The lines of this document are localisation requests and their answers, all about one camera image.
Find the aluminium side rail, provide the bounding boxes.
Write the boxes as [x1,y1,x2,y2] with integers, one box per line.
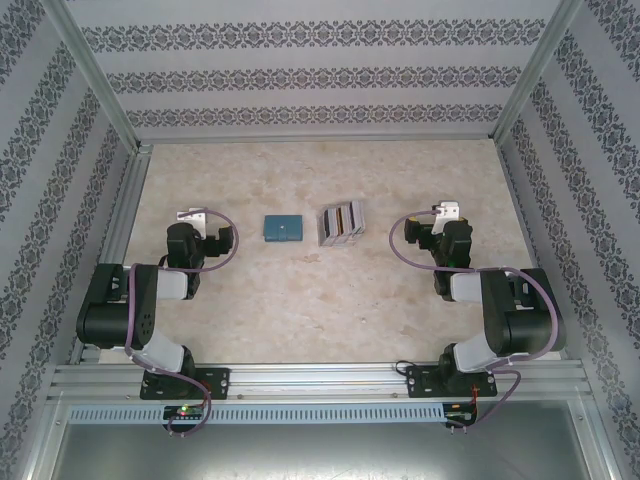
[68,144,154,365]

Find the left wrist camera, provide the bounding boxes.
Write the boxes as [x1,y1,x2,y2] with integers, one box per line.
[175,207,209,236]

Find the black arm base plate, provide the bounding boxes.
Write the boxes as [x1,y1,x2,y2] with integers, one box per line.
[139,367,232,401]
[405,364,499,400]

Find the aluminium frame post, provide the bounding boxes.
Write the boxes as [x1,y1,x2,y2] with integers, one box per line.
[492,0,584,142]
[42,0,142,155]

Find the grey slotted cable duct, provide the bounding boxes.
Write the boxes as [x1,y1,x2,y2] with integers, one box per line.
[67,402,446,425]

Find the grey metal panel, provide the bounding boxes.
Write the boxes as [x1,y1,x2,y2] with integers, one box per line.
[49,422,609,480]

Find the aluminium frame crossbar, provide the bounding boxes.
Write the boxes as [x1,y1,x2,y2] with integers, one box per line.
[134,133,496,147]

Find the aluminium mounting rail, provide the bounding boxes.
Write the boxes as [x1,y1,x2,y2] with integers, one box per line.
[47,362,587,401]

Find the purple cable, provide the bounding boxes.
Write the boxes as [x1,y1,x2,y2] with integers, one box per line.
[123,209,240,434]
[391,209,561,431]

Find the blue card holder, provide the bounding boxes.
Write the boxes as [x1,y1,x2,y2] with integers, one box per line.
[263,214,305,244]

